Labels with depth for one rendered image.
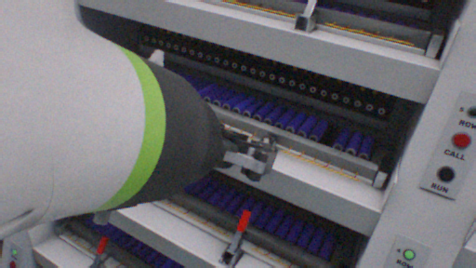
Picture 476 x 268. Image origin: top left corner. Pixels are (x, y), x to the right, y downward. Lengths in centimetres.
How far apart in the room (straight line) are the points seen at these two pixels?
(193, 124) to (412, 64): 32
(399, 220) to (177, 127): 36
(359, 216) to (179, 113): 35
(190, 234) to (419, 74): 43
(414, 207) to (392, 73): 17
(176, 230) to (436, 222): 40
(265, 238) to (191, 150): 42
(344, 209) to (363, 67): 19
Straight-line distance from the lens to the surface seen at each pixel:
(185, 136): 19
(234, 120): 56
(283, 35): 49
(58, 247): 87
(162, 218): 65
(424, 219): 48
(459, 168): 47
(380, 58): 46
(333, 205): 49
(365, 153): 56
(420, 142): 46
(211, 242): 61
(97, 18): 77
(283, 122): 58
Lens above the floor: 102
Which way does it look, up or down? 13 degrees down
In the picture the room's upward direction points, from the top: 17 degrees clockwise
